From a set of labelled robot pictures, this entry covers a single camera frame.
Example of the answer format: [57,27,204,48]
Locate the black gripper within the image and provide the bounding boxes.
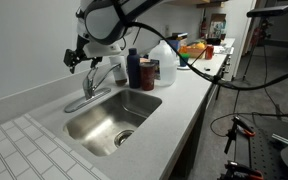
[63,34,104,75]

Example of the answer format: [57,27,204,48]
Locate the silver insulated tumbler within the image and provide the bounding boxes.
[109,54,129,88]

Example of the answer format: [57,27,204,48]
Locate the navy blue water bottle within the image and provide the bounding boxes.
[126,47,142,90]

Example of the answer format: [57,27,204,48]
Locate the stainless steel sink basin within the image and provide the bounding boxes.
[62,88,163,159]

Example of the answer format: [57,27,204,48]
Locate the brown amber jar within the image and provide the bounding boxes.
[139,61,157,92]

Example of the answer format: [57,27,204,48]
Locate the translucent plastic gallon jug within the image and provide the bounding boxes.
[147,39,178,88]

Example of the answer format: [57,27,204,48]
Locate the round sink drain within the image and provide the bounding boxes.
[113,129,135,149]

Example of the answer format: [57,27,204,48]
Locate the blue container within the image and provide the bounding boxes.
[166,39,181,56]

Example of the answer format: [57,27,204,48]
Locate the white plate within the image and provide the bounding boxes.
[176,61,197,71]

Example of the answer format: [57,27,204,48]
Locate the blue cup with green rim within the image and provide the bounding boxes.
[178,53,191,68]

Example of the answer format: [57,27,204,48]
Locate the small orange object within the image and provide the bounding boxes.
[178,45,189,56]

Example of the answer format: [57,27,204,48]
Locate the white tile pattern mat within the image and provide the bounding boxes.
[0,113,111,180]

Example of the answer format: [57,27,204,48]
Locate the yellow fruit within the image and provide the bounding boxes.
[194,41,207,51]

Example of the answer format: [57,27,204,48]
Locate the red fire extinguisher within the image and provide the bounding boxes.
[199,9,209,39]

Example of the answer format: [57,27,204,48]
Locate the red can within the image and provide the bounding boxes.
[204,44,215,61]

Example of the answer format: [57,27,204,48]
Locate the black countertop item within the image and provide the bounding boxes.
[205,37,223,46]

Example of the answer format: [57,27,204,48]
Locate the cardboard box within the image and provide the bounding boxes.
[209,13,228,39]

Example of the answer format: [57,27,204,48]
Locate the white papers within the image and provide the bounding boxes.
[213,44,235,56]

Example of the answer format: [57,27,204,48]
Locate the counter base cabinet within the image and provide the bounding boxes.
[168,54,233,180]

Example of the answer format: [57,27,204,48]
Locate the black orange clamp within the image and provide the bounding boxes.
[218,160,264,180]
[223,115,257,155]

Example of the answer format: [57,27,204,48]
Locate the black tripod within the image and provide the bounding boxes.
[242,16,288,83]

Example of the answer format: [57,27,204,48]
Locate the black perforated board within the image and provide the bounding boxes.
[233,114,288,180]

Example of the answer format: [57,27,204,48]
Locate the silver metal bar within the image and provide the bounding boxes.
[271,133,288,147]

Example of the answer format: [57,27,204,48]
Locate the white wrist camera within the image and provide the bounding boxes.
[82,41,122,58]

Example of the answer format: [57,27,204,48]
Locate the wooden wall cabinet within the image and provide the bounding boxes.
[165,0,225,8]

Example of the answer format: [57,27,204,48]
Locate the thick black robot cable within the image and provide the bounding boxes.
[127,21,288,92]

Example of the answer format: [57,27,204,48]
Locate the thin black floor cable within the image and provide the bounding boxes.
[210,111,288,138]

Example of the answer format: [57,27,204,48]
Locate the black stereo camera on tripod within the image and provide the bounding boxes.
[246,4,288,19]

